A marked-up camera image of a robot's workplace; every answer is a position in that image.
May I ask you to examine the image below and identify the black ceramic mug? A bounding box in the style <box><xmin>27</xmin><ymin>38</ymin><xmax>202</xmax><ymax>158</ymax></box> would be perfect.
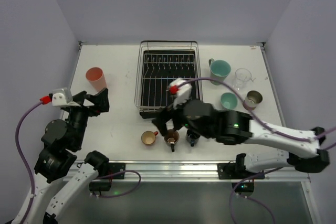
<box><xmin>164</xmin><ymin>129</ymin><xmax>180</xmax><ymax>152</ymax></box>

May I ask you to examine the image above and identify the blue ceramic mug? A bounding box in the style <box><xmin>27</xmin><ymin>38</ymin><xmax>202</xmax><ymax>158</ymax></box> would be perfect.
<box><xmin>186</xmin><ymin>130</ymin><xmax>200</xmax><ymax>147</ymax></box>

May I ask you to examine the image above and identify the red orange glazed cup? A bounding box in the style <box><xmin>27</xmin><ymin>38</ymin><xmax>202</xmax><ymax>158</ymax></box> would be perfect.
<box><xmin>141</xmin><ymin>131</ymin><xmax>158</xmax><ymax>146</ymax></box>

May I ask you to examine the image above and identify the pink plastic tumbler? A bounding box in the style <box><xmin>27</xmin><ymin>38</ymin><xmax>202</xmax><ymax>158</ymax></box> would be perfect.
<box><xmin>86</xmin><ymin>67</ymin><xmax>107</xmax><ymax>92</ymax></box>

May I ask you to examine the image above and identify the small mint green cup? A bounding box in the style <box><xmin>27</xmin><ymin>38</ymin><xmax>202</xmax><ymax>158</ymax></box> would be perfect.
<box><xmin>220</xmin><ymin>92</ymin><xmax>238</xmax><ymax>110</ymax></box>

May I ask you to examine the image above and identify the tall mint green mug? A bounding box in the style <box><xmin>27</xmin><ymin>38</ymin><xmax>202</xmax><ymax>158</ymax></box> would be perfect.
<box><xmin>208</xmin><ymin>58</ymin><xmax>232</xmax><ymax>86</ymax></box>

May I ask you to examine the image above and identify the clear glass tumbler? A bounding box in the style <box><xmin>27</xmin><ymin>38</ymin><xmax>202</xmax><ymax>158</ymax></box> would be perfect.
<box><xmin>233</xmin><ymin>68</ymin><xmax>252</xmax><ymax>90</ymax></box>

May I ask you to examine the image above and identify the white and brown cup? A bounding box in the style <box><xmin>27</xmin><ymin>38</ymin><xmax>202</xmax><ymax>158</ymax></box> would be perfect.
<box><xmin>243</xmin><ymin>90</ymin><xmax>263</xmax><ymax>111</ymax></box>

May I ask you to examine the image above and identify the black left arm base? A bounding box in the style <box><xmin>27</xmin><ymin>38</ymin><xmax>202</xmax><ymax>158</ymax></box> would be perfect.
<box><xmin>78</xmin><ymin>161</ymin><xmax>127</xmax><ymax>195</ymax></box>

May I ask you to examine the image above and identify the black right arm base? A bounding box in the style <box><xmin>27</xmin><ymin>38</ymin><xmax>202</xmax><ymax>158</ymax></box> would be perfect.
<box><xmin>217</xmin><ymin>161</ymin><xmax>265</xmax><ymax>196</ymax></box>

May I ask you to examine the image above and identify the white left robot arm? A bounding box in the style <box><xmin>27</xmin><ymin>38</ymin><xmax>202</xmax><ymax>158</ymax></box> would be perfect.
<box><xmin>12</xmin><ymin>88</ymin><xmax>110</xmax><ymax>223</ymax></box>

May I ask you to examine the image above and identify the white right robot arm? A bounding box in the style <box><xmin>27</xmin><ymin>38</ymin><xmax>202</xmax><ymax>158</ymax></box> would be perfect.
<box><xmin>152</xmin><ymin>100</ymin><xmax>330</xmax><ymax>175</ymax></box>

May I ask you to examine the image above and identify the black drip tray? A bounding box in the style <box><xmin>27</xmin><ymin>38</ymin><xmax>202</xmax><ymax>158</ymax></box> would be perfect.
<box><xmin>139</xmin><ymin>48</ymin><xmax>203</xmax><ymax>120</ymax></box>

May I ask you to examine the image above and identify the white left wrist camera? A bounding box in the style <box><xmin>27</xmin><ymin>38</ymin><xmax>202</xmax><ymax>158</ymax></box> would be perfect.
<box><xmin>51</xmin><ymin>88</ymin><xmax>73</xmax><ymax>107</ymax></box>

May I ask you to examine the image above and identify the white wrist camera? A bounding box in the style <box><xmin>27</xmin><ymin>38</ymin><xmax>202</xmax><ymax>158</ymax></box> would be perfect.
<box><xmin>168</xmin><ymin>78</ymin><xmax>192</xmax><ymax>109</ymax></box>
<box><xmin>51</xmin><ymin>88</ymin><xmax>73</xmax><ymax>107</ymax></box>

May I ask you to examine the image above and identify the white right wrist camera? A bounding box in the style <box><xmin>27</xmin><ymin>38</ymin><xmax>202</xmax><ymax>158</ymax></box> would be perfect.
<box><xmin>168</xmin><ymin>78</ymin><xmax>192</xmax><ymax>109</ymax></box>

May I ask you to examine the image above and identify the chrome wire dish rack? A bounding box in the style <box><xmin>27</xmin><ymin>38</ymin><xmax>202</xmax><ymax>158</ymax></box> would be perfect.
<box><xmin>135</xmin><ymin>40</ymin><xmax>203</xmax><ymax>114</ymax></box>

